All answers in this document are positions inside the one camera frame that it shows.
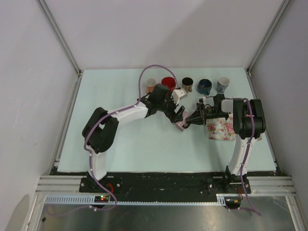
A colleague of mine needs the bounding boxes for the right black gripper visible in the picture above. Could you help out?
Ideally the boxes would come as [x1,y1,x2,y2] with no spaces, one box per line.
[187,103,228,126]

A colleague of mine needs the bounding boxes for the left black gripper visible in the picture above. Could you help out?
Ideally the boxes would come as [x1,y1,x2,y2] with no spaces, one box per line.
[156,91,184,123]

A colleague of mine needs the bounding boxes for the lilac mug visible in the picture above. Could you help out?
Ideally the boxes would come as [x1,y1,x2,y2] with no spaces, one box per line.
[174,111,190,131]

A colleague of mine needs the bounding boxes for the blue mug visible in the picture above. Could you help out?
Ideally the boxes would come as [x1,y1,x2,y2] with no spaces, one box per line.
[197,79,212,96]

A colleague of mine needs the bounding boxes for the brown patterned mug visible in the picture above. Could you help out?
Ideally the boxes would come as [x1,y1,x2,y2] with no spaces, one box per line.
[182,77,193,93]

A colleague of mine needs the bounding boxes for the red mug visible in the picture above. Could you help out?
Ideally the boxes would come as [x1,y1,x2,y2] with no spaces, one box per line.
[161,77,177,91]

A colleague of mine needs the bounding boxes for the grey mug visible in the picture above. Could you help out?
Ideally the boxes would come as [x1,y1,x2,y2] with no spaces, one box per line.
[216,77,230,94]

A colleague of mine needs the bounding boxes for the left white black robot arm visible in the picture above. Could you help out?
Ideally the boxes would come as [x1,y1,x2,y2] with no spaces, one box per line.
[82,84,187,192]

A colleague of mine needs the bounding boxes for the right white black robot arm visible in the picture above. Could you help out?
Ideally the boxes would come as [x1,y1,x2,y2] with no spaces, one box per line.
[183,94,266,194]

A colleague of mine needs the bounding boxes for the pink white mug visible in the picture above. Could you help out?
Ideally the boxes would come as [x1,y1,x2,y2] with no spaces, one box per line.
[145,77,157,94]

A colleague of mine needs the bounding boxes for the floral tray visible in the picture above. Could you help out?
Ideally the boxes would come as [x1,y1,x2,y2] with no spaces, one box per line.
[205,114,237,141]

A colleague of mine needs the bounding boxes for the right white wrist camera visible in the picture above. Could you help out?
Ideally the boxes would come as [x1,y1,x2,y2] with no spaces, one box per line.
[199,97,206,103]

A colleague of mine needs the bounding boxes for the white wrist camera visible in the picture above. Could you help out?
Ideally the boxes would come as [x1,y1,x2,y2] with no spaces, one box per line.
[199,97,206,103]
[171,88,187,105]

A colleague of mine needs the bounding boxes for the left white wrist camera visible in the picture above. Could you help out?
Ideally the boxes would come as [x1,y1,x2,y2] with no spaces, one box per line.
[171,88,187,105]

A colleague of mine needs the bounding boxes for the grey slotted cable duct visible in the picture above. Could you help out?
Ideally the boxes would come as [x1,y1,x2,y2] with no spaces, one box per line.
[44,193,228,206]

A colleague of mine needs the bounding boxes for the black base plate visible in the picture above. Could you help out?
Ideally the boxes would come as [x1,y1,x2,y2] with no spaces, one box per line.
[79,172,251,203]

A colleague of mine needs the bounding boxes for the right aluminium frame post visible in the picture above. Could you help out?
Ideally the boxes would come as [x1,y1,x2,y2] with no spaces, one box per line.
[246,0,293,76]

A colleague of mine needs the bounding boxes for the aluminium frame post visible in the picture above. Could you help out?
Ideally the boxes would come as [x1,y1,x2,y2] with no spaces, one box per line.
[246,0,293,76]
[36,0,81,77]

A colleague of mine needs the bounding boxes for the left aluminium frame post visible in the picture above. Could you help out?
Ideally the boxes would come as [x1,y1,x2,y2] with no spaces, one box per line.
[36,0,81,77]

